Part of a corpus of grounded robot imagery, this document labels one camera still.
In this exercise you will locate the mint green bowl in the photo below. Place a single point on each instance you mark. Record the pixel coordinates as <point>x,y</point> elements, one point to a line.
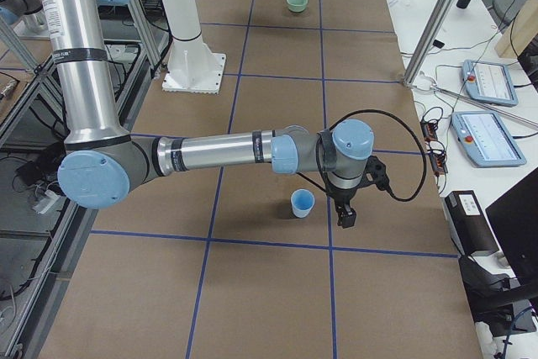
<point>297,6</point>

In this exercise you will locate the light blue plastic cup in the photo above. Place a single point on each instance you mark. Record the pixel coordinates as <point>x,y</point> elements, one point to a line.
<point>302,202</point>

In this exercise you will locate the black box with label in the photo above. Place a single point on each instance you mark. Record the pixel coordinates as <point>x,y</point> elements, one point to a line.
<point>469,227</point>

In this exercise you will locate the aluminium frame post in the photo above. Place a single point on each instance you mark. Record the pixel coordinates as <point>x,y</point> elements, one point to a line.
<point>432,27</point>

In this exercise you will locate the black orange adapter lower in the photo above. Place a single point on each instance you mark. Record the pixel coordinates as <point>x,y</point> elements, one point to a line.
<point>438,162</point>

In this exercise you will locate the black orange adapter upper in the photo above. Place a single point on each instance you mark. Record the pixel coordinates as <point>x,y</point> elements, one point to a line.
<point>429,130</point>

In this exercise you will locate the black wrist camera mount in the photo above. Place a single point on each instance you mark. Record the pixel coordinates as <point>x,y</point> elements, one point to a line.
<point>375,174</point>

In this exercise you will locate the blue teach pendant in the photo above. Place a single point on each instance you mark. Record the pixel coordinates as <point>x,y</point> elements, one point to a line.
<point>485,139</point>
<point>489,82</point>

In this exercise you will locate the white power strip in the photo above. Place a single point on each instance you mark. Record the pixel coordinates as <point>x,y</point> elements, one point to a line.
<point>46,201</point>

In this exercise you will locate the upper blue teach pendant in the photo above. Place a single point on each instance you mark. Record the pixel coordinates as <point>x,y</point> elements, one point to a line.
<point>489,82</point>

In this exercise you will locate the lower blue teach pendant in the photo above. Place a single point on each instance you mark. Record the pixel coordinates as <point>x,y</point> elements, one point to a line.
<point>485,139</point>

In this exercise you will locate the black orange adapter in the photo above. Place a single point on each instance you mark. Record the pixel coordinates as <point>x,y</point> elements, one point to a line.
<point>429,130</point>
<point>438,162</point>

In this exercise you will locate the black computer monitor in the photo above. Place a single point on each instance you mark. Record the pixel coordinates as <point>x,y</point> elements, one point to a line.
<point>513,218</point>

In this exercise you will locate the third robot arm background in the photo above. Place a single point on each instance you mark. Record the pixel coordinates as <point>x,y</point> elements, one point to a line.
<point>31,12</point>

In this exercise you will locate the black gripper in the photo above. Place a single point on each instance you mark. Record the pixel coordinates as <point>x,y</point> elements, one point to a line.
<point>343,195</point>

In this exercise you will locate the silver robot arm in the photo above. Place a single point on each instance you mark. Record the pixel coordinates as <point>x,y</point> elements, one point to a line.
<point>104,161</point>

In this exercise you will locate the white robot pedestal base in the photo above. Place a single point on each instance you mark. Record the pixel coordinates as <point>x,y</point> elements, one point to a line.
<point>191,66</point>

